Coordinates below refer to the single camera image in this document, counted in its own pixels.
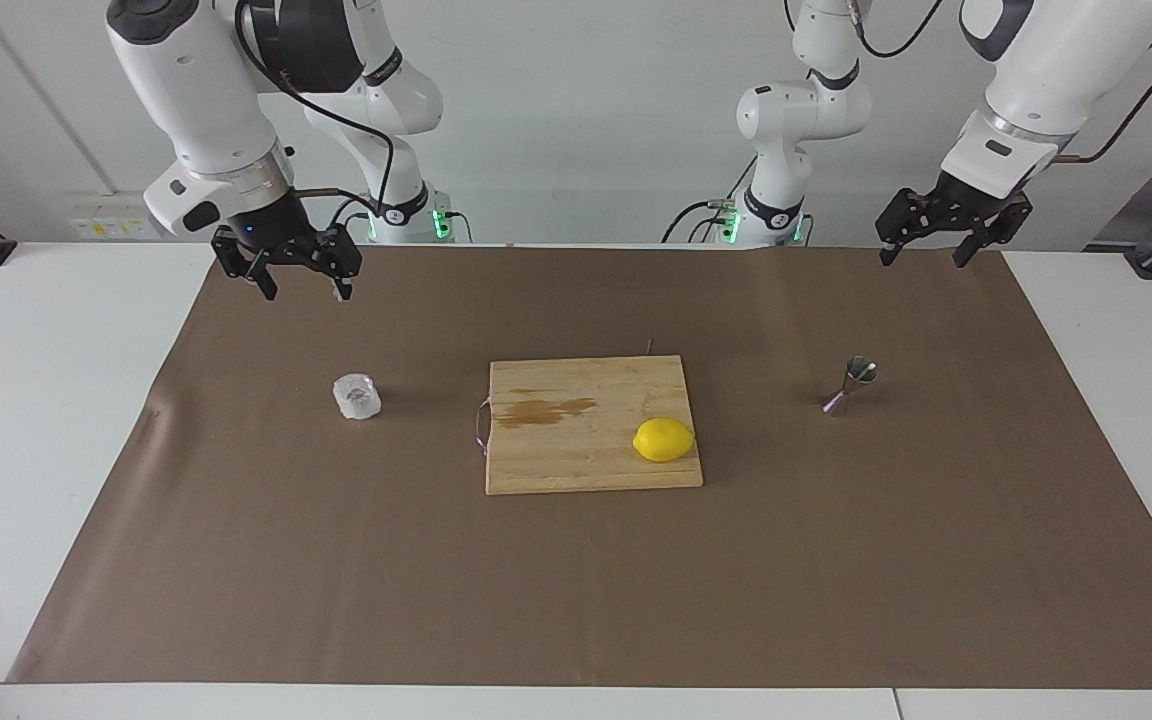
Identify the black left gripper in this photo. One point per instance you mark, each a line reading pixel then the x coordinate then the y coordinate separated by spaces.
pixel 966 205

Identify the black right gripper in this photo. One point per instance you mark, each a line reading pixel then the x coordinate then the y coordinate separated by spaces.
pixel 276 225

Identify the clear faceted glass cup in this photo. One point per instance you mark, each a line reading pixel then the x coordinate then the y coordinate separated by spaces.
pixel 356 397

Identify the steel double jigger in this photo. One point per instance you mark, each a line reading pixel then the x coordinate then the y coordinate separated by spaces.
pixel 858 372

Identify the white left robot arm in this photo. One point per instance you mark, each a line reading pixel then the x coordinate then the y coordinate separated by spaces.
pixel 1046 70

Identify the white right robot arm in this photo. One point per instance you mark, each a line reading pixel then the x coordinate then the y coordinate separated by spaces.
pixel 191 90

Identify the brown paper table mat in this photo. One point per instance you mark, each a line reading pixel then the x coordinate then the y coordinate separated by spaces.
pixel 336 560

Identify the wooden cutting board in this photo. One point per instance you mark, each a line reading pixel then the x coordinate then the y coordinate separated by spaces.
pixel 576 460

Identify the yellow lemon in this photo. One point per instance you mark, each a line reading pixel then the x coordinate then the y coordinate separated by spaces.
pixel 664 440

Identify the white wall socket panel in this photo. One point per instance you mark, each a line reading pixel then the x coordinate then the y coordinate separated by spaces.
pixel 111 225

